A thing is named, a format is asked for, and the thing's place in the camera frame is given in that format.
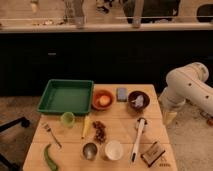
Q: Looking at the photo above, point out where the silver metal fork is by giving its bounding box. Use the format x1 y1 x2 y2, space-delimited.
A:
44 124 62 148

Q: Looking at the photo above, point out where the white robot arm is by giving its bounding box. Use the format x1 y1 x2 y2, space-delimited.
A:
158 62 213 125

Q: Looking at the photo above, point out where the green plastic tray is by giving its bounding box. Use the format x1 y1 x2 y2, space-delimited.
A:
38 79 94 116

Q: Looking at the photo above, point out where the dark bowl with paper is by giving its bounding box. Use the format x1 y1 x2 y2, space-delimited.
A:
128 91 150 112

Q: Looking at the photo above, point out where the brown cardboard box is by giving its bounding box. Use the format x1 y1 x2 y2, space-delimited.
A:
141 141 165 167

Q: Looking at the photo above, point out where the blue sponge block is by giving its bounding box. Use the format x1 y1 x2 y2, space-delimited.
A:
116 87 127 102

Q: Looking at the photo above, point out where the white ceramic cup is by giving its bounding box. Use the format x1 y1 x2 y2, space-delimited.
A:
104 140 124 161

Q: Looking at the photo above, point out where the orange bowl with egg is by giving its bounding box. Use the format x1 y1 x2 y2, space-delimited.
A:
92 89 114 110

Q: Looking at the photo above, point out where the brown dried fruit cluster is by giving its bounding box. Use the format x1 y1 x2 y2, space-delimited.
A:
93 121 106 144

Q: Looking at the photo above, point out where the dark counter cabinet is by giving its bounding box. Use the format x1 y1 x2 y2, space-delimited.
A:
0 31 213 96

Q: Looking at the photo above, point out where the yellow banana piece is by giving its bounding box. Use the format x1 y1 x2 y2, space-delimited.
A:
81 115 91 139

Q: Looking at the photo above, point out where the small metal cup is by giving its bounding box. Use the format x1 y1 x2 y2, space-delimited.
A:
83 143 98 160

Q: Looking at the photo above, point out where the small green cup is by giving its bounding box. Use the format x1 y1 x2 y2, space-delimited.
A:
60 112 75 128

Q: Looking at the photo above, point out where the black office chair base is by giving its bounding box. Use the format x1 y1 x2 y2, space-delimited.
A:
0 116 31 171

